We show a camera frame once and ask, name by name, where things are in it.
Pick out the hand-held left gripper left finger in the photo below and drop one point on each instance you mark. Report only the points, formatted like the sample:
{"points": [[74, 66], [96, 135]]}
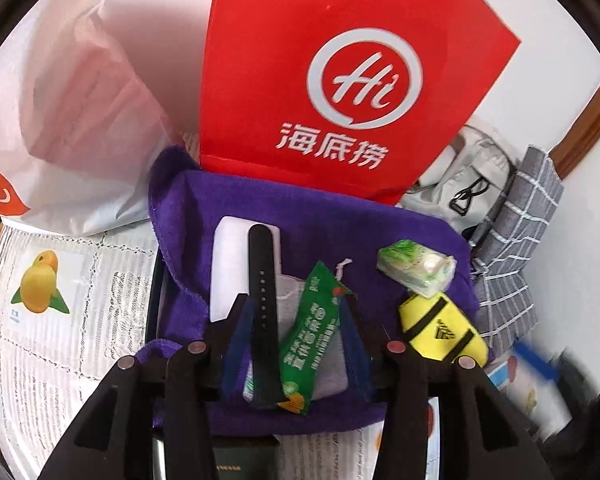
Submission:
{"points": [[235, 340]]}

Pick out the grey checked cloth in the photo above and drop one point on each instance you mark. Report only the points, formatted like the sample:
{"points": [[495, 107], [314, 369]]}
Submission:
{"points": [[520, 220]]}

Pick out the grey canvas bag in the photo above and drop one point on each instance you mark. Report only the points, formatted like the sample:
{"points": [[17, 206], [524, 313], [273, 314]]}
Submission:
{"points": [[475, 160]]}

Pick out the fruit print tablecloth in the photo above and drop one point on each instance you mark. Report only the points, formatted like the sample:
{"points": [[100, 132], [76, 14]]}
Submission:
{"points": [[80, 360]]}

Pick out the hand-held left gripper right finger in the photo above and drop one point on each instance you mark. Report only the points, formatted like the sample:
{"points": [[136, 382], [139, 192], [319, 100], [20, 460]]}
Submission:
{"points": [[357, 350]]}

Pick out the yellow pouch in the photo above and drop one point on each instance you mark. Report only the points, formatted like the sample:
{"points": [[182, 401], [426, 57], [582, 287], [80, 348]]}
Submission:
{"points": [[430, 325]]}

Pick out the red paper bag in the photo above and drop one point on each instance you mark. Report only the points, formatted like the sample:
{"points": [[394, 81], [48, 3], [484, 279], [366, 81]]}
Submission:
{"points": [[260, 85]]}

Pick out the brown wooden frame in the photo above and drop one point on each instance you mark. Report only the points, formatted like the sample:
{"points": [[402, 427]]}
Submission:
{"points": [[590, 125]]}

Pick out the green tissue packet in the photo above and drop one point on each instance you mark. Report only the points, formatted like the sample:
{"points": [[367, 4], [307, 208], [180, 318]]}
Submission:
{"points": [[415, 267]]}

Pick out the black curved rim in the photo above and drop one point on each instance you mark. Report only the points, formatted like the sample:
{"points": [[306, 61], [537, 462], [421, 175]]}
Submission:
{"points": [[159, 310]]}

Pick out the white sponge block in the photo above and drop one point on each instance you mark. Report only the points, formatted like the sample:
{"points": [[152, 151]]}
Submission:
{"points": [[230, 260]]}

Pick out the white plastic bag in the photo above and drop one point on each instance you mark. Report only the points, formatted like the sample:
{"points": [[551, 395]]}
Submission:
{"points": [[80, 110]]}

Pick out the green snack packet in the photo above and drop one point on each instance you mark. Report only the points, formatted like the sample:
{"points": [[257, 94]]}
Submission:
{"points": [[310, 335]]}

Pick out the blue box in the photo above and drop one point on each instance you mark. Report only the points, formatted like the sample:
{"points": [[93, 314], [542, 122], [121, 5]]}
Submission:
{"points": [[535, 360]]}

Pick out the dark green book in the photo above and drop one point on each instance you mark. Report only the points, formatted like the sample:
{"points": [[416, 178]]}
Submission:
{"points": [[245, 467]]}

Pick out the purple towel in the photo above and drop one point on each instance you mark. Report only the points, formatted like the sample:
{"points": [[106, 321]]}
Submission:
{"points": [[340, 230]]}

